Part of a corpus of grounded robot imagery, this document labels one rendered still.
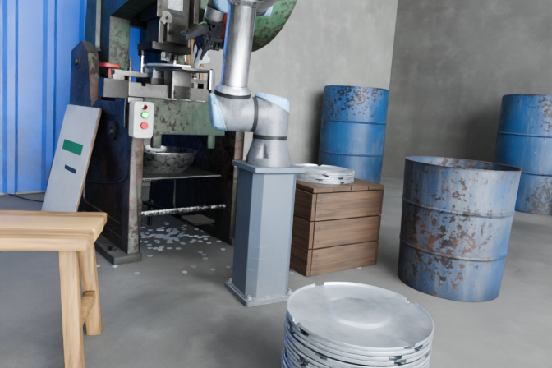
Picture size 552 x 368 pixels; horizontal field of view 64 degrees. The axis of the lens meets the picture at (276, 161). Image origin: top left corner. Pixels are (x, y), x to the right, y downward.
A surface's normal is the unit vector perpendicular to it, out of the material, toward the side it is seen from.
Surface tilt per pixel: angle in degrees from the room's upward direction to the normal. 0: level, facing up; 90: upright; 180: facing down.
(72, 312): 85
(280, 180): 90
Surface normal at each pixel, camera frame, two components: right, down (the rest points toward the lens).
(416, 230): -0.90, 0.03
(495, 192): 0.25, 0.17
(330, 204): 0.54, 0.14
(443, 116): -0.77, 0.02
